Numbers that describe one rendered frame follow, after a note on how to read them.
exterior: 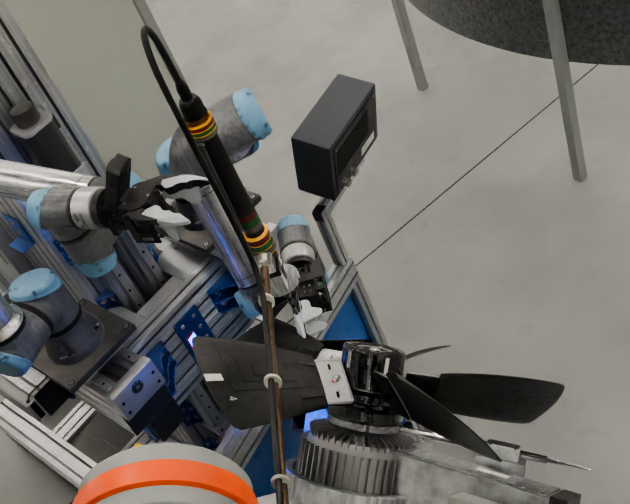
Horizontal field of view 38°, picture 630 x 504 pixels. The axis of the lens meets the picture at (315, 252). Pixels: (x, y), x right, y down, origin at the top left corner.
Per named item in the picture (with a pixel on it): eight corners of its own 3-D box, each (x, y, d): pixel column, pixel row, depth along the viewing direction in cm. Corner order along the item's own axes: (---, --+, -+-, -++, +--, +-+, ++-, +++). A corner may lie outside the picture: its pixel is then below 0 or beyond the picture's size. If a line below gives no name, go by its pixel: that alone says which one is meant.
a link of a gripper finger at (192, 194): (223, 191, 158) (174, 205, 160) (210, 165, 154) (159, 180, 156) (222, 202, 156) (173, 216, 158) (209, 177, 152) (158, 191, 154)
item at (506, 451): (519, 459, 166) (517, 463, 162) (486, 452, 167) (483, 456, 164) (521, 445, 166) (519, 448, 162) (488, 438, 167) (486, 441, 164)
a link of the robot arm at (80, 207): (84, 178, 162) (62, 210, 157) (105, 177, 160) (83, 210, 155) (104, 208, 167) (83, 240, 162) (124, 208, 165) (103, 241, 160)
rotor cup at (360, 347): (416, 417, 175) (426, 350, 174) (379, 424, 162) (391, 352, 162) (351, 400, 183) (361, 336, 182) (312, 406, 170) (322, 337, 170)
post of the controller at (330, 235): (343, 266, 244) (321, 213, 231) (334, 264, 246) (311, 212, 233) (348, 258, 246) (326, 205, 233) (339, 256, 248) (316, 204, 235)
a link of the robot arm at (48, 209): (59, 211, 172) (36, 178, 167) (106, 211, 168) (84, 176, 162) (39, 241, 168) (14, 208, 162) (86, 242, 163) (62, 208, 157)
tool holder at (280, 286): (303, 298, 156) (283, 259, 149) (264, 310, 157) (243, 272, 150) (298, 263, 162) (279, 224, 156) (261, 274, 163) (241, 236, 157)
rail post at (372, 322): (421, 444, 300) (353, 287, 249) (410, 441, 302) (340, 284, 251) (426, 434, 302) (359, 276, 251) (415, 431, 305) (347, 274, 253)
